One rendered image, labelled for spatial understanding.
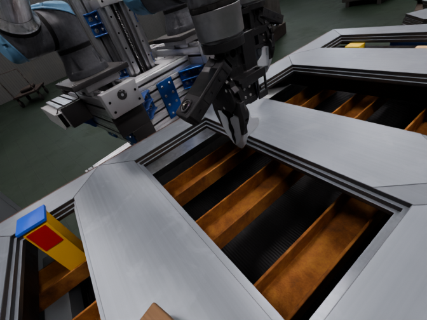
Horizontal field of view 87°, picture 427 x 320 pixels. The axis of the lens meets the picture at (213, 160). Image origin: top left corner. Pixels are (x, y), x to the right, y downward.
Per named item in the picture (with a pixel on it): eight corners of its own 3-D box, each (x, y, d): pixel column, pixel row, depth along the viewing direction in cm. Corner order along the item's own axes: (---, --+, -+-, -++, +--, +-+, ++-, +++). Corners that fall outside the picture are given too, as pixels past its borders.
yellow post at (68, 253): (96, 263, 61) (46, 222, 49) (79, 277, 59) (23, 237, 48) (93, 251, 64) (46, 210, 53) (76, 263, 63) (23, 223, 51)
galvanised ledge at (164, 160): (331, 63, 127) (331, 57, 126) (124, 200, 83) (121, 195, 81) (300, 61, 142) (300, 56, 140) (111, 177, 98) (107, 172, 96)
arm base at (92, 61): (65, 80, 88) (47, 54, 82) (100, 65, 95) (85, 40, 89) (77, 82, 78) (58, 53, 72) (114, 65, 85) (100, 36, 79)
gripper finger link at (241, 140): (267, 140, 48) (260, 101, 42) (246, 155, 46) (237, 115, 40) (256, 136, 50) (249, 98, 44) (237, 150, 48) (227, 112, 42)
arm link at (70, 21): (95, 37, 81) (71, -8, 73) (62, 51, 73) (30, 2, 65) (79, 42, 87) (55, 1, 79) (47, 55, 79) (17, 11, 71)
